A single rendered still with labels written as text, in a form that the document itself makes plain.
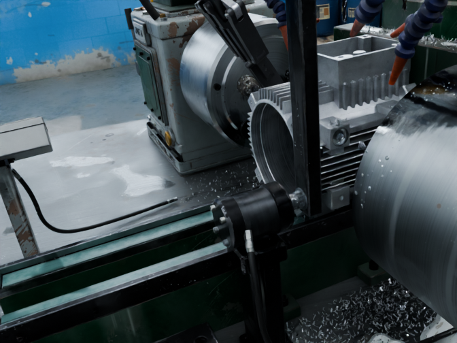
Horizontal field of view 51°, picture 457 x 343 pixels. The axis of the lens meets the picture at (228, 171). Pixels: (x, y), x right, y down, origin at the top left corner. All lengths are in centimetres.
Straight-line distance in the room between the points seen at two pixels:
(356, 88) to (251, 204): 24
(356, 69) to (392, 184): 25
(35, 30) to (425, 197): 595
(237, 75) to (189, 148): 31
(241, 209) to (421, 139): 20
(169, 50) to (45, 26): 519
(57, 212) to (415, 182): 85
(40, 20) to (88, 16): 54
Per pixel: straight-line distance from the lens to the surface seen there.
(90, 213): 108
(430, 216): 43
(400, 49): 58
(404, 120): 48
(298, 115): 53
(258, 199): 53
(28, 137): 82
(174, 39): 106
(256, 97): 72
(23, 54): 631
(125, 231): 74
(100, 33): 617
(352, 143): 65
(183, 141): 111
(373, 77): 69
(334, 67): 66
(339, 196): 66
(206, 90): 86
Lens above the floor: 131
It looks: 26 degrees down
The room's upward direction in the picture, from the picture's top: 7 degrees counter-clockwise
